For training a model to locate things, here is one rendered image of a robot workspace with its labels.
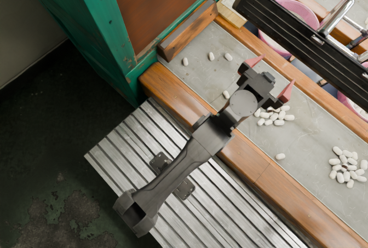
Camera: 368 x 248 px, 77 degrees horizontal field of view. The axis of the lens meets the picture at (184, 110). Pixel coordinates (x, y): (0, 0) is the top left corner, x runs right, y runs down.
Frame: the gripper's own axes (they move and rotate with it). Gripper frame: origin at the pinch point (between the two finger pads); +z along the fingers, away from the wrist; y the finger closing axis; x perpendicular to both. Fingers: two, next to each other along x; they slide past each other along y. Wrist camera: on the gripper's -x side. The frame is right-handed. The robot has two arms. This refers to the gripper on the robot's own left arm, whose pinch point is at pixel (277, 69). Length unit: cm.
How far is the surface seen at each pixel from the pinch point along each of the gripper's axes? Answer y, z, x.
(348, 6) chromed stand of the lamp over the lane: -1.6, 23.8, -5.2
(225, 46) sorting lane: 22.1, 15.0, 33.1
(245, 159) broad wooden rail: -14.7, -14.9, 31.0
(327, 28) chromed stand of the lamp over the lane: -1.6, 14.4, -5.1
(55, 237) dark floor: 24, -115, 109
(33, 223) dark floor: 40, -120, 109
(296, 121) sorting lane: -19.4, 11.1, 33.1
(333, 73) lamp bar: -10.9, 9.9, 0.1
